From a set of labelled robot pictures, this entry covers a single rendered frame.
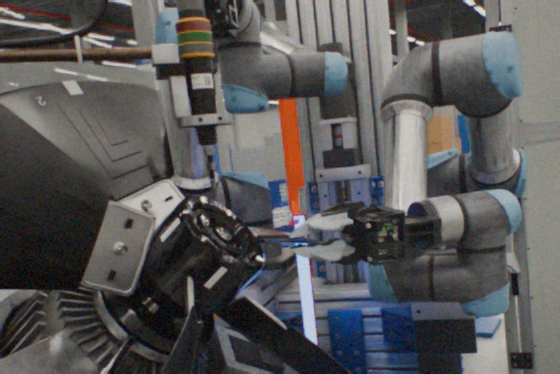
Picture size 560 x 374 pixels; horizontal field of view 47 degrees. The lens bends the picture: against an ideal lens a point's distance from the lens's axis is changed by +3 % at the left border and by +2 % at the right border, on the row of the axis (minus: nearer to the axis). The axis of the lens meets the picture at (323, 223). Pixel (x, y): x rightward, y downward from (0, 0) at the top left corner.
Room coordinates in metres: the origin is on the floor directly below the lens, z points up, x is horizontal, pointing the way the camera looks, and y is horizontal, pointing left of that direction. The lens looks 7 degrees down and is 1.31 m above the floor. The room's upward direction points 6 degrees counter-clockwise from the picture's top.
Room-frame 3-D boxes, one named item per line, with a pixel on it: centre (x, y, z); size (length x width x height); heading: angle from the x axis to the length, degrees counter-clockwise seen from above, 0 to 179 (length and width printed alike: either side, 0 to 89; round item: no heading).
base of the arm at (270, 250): (1.67, 0.19, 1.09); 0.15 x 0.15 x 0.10
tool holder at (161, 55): (0.81, 0.15, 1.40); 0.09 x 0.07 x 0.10; 110
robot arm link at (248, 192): (1.67, 0.20, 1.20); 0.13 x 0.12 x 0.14; 111
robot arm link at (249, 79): (1.10, 0.09, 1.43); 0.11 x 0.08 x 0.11; 111
